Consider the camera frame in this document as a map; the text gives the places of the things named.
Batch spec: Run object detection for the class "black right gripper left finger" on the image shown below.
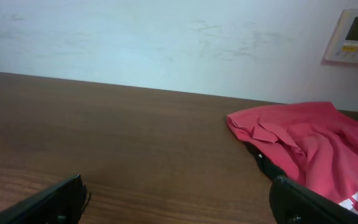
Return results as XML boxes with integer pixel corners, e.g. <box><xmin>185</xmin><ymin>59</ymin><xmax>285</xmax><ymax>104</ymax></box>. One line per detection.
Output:
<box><xmin>0</xmin><ymin>174</ymin><xmax>88</xmax><ymax>224</ymax></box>

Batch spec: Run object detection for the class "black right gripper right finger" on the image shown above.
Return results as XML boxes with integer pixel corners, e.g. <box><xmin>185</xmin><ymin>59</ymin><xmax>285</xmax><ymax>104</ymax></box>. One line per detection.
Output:
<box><xmin>269</xmin><ymin>176</ymin><xmax>358</xmax><ymax>224</ymax></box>

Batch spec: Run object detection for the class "dark navy garment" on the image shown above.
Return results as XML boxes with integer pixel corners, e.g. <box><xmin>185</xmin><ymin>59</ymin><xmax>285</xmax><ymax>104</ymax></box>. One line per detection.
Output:
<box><xmin>244</xmin><ymin>142</ymin><xmax>287</xmax><ymax>180</ymax></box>

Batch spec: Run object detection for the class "red printed t-shirt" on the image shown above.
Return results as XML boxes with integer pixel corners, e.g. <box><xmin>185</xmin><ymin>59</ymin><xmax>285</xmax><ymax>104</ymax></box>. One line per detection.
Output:
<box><xmin>227</xmin><ymin>102</ymin><xmax>358</xmax><ymax>214</ymax></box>

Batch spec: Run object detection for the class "white wall control panel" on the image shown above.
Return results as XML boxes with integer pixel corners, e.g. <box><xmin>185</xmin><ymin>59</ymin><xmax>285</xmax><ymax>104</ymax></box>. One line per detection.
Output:
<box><xmin>323</xmin><ymin>9</ymin><xmax>358</xmax><ymax>65</ymax></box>

